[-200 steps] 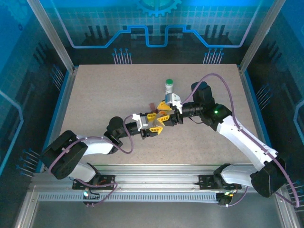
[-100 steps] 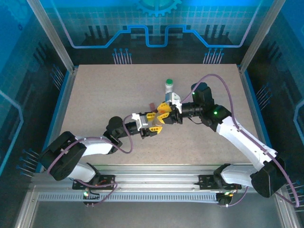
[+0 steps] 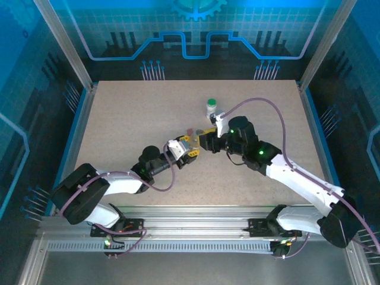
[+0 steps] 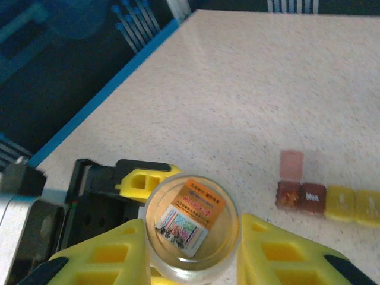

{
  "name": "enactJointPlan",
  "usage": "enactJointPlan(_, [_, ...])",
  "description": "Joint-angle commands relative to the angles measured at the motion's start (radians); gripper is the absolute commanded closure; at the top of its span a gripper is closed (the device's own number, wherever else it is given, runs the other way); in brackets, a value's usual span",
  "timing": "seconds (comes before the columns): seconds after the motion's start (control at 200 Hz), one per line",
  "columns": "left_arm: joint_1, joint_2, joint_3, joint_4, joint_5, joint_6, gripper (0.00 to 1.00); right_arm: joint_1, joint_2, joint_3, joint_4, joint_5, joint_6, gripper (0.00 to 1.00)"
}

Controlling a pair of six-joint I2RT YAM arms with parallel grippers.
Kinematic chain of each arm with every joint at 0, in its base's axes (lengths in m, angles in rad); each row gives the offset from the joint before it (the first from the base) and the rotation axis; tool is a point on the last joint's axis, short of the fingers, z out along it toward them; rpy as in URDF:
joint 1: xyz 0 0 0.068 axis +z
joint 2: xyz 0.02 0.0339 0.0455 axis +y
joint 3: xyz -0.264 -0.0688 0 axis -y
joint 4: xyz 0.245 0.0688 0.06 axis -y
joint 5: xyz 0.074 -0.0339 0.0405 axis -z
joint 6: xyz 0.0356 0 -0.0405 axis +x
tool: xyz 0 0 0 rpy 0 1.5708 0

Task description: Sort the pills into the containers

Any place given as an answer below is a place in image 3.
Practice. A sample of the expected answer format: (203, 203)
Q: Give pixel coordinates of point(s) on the white pill bottle green cap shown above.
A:
(211, 105)

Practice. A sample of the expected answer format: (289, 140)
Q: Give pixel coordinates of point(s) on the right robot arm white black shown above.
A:
(302, 184)

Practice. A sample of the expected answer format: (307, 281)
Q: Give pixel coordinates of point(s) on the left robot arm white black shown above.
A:
(121, 185)

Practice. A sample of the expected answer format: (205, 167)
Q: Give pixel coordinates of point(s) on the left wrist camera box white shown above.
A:
(178, 150)

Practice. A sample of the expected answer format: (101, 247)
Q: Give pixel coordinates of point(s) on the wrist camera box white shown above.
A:
(219, 123)
(178, 150)

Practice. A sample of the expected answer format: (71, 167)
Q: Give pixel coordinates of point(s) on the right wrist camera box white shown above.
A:
(219, 123)

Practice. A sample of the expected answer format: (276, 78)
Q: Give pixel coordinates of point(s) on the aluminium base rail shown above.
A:
(193, 218)

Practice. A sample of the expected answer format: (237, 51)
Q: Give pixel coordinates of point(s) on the right table side rail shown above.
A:
(314, 133)

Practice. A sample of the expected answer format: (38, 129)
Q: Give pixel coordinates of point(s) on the table side rail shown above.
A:
(81, 124)
(314, 133)

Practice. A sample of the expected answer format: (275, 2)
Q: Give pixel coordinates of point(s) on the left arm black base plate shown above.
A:
(133, 225)

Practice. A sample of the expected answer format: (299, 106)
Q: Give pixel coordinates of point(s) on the left table side rail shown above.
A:
(81, 124)

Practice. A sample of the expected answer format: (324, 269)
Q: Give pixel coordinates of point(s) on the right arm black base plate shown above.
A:
(258, 227)

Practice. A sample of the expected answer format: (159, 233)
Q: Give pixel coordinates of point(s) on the right aluminium frame post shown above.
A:
(326, 44)

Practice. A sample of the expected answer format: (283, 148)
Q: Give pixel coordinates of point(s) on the aluminium frame post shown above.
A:
(65, 44)
(326, 44)

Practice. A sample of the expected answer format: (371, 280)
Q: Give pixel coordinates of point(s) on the left aluminium frame post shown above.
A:
(65, 44)

